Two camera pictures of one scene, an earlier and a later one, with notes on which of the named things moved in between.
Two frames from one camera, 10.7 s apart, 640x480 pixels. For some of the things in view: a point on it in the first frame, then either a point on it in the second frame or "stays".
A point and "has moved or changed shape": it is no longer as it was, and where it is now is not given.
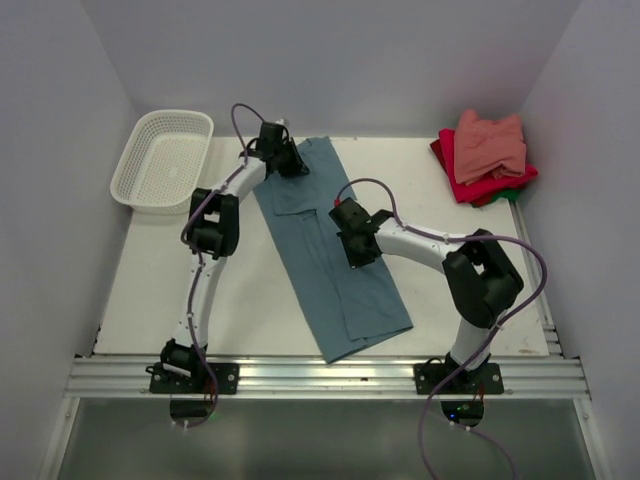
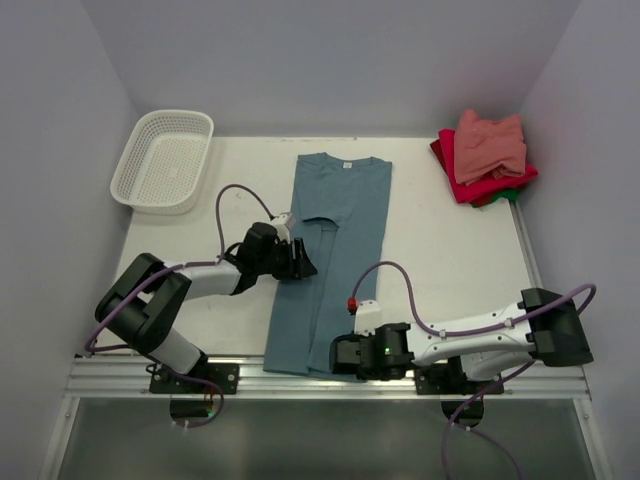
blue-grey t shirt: (343, 307) has moved or changed shape
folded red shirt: (476, 193) stays
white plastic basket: (162, 162) stays
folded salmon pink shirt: (485, 150) stays
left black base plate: (170, 381) stays
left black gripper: (297, 167) → (304, 268)
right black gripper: (354, 260) → (355, 338)
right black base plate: (487, 379) stays
